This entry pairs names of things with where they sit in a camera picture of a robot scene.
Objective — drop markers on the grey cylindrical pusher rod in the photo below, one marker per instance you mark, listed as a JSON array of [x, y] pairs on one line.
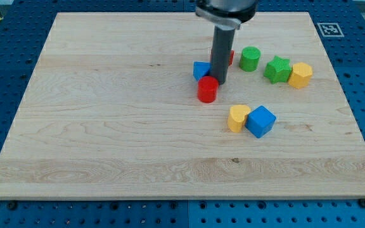
[[221, 53]]

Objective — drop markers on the white fiducial marker tag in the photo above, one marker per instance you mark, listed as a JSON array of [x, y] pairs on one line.
[[329, 29]]

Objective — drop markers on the yellow hexagon block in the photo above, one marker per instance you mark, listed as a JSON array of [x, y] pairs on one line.
[[300, 75]]

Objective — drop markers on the red block behind rod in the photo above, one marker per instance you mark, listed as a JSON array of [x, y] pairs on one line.
[[231, 57]]

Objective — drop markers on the yellow heart block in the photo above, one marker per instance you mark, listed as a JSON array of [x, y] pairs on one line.
[[237, 118]]

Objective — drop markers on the blue triangle block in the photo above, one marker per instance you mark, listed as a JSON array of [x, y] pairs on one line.
[[200, 69]]

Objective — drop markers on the blue cube block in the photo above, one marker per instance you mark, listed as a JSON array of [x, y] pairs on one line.
[[260, 121]]

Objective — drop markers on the green star block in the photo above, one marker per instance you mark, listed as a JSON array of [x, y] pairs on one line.
[[277, 70]]

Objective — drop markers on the green cylinder block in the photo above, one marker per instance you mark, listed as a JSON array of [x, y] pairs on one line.
[[249, 60]]

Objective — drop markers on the red cylinder block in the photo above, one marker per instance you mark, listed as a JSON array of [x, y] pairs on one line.
[[207, 89]]

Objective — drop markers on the wooden board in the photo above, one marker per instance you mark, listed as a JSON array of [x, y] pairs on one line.
[[111, 113]]

